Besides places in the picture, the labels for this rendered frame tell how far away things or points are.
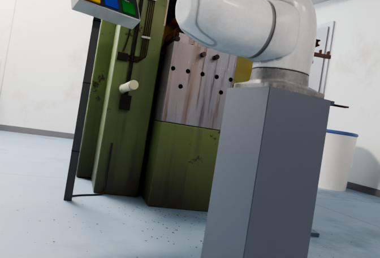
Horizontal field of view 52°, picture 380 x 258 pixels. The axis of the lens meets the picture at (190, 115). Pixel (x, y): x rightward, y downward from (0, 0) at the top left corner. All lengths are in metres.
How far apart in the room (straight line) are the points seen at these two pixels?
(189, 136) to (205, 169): 0.21
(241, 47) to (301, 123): 0.24
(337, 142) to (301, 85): 3.55
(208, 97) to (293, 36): 1.24
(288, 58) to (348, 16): 4.71
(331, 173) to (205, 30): 3.81
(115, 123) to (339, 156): 2.91
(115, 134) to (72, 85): 3.45
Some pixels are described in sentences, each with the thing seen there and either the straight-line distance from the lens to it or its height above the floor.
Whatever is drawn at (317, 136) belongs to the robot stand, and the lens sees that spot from 1.05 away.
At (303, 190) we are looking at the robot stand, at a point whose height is 0.36.
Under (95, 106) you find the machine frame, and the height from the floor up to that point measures 0.49.
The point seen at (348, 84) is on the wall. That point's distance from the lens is 5.40.
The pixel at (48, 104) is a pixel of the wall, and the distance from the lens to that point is 5.67.
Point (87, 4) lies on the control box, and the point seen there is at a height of 0.95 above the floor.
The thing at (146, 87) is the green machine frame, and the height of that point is 0.65.
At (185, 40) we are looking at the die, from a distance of 2.26.
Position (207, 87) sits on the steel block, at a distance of 2.21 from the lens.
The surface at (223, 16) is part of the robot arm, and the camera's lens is 0.91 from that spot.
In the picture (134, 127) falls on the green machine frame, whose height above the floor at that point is 0.41.
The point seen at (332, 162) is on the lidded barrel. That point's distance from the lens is 4.59.
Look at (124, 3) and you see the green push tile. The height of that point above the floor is 1.02.
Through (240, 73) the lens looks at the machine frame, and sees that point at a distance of 2.50.
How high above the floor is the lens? 0.48
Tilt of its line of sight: 1 degrees up
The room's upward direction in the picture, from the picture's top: 9 degrees clockwise
